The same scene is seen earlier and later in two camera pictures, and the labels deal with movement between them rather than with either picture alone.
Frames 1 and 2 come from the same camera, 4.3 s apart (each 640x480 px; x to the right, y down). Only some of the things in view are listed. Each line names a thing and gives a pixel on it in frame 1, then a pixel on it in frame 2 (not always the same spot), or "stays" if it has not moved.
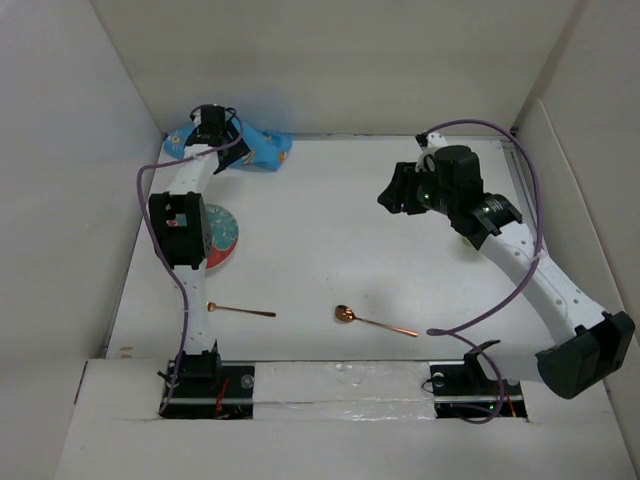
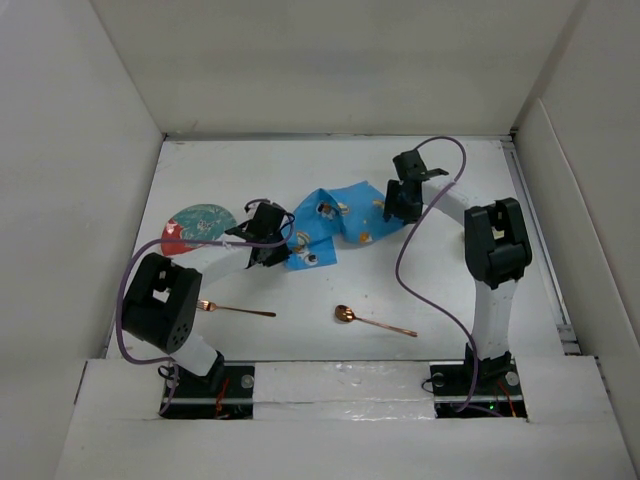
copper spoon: [345, 313] stays
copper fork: [211, 306] stays
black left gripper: [236, 152] → [278, 257]
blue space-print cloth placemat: [268, 150] → [353, 212]
